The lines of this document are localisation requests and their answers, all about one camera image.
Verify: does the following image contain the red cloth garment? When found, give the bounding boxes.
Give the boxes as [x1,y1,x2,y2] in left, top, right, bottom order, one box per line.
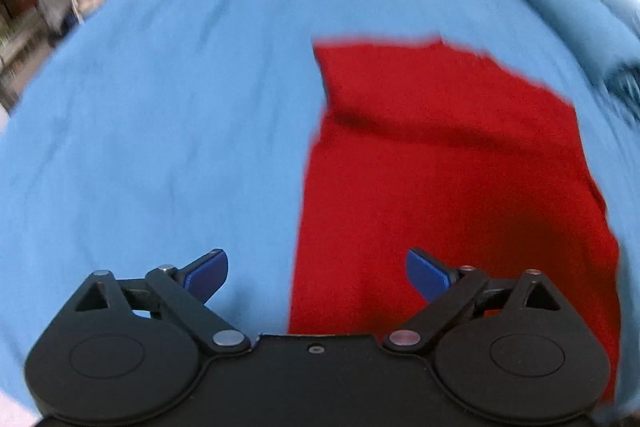
[287,34,623,400]

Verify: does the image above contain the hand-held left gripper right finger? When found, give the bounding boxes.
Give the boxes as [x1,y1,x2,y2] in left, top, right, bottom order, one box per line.
[382,248,576,355]

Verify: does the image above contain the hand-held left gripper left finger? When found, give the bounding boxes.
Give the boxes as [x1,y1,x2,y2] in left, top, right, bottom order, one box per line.
[59,249,252,355]

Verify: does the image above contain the folded teal blue towel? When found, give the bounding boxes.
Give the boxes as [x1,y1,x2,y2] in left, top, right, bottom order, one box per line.
[492,0,640,82]

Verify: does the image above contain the blue bed sheet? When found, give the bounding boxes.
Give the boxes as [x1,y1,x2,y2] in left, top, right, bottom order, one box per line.
[0,0,640,423]

